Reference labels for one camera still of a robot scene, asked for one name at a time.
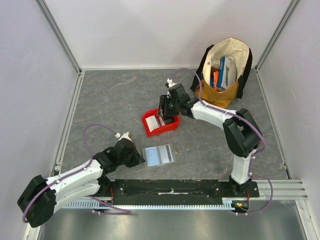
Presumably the grey card holder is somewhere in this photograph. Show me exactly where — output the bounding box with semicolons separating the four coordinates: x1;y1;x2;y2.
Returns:
142;143;178;168

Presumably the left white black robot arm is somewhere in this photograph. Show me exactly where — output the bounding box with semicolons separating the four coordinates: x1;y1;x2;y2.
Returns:
17;137;145;228

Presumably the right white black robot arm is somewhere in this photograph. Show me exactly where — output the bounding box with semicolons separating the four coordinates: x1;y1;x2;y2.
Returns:
157;82;262;197

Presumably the red plastic bin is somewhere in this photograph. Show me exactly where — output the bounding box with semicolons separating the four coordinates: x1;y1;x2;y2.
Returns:
141;108;181;138

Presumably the orange box in bag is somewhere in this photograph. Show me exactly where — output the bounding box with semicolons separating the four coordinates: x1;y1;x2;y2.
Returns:
209;71;219;90

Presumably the blue box in bag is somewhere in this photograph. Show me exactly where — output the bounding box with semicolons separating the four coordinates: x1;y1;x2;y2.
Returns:
217;56;231;92

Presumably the yellow canvas tote bag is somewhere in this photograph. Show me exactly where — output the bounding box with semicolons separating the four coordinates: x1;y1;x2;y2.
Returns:
190;37;253;108

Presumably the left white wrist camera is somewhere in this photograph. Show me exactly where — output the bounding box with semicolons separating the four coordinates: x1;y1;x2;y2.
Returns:
115;131;132;141

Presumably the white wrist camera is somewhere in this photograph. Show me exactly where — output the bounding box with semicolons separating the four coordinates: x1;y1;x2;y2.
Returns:
165;78;177;96
115;131;132;141

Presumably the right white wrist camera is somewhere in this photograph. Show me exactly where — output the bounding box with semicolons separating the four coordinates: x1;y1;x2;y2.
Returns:
165;78;177;96

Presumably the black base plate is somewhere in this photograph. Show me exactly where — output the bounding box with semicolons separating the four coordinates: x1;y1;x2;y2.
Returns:
94;179;260;205

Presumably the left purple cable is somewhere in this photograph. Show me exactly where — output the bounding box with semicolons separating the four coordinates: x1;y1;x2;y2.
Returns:
22;124;126;223

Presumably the blue slotted cable duct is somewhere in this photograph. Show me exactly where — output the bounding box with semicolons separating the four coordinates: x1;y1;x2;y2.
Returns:
63;198;244;211

